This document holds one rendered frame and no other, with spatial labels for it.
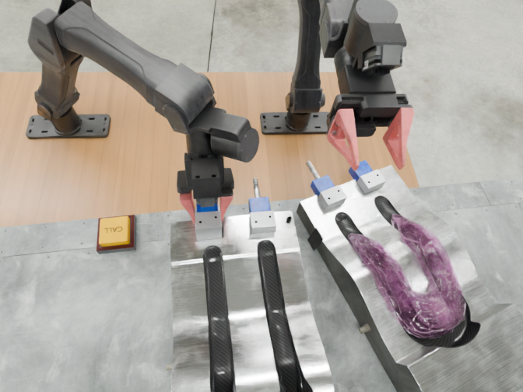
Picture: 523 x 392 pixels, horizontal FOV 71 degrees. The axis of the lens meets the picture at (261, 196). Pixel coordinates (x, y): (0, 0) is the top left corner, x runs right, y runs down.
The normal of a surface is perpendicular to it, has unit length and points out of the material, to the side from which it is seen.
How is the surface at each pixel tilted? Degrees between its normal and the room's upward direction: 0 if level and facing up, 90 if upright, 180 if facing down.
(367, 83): 1
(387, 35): 1
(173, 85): 12
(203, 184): 58
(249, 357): 27
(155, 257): 0
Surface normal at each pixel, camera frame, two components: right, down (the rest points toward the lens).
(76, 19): 0.26, -0.36
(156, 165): 0.07, -0.47
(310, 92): 0.11, 0.54
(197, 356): 0.00, -0.83
